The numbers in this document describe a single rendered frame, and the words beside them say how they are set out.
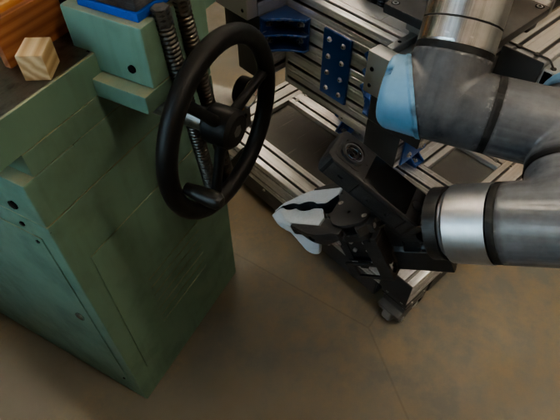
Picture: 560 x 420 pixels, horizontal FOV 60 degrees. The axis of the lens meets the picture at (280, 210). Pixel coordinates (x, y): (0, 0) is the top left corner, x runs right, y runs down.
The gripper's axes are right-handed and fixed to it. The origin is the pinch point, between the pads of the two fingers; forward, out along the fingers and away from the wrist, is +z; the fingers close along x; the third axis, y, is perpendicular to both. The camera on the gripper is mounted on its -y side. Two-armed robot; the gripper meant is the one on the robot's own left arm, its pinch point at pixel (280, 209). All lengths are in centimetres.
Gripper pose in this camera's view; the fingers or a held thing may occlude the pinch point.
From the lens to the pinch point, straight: 58.7
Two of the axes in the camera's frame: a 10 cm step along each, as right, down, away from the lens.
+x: 4.7, -6.7, 5.7
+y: 4.4, 7.4, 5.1
